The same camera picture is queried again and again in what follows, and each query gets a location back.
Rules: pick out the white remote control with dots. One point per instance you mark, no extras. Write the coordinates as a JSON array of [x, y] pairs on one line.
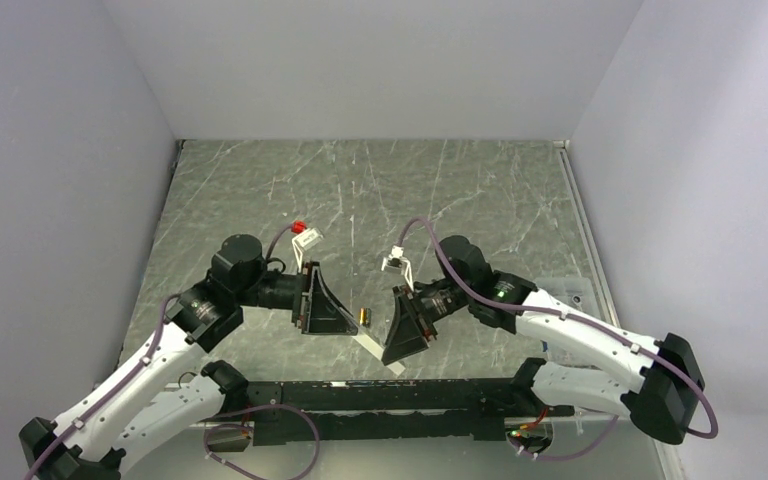
[[375, 349]]

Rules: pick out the clear plastic box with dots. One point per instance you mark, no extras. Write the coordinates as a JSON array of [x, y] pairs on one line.
[[576, 292]]

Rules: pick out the aluminium rail right edge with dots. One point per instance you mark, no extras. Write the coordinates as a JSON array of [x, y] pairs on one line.
[[602, 288]]

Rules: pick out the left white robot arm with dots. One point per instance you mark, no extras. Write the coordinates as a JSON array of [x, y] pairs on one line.
[[130, 413]]

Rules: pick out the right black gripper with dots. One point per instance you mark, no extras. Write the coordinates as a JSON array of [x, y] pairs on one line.
[[406, 335]]

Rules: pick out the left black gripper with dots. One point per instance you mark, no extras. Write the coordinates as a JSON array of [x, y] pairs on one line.
[[325, 314]]

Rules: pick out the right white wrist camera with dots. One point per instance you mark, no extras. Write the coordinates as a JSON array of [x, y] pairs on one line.
[[396, 262]]

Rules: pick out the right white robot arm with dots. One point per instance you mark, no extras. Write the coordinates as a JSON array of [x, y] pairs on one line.
[[655, 383]]

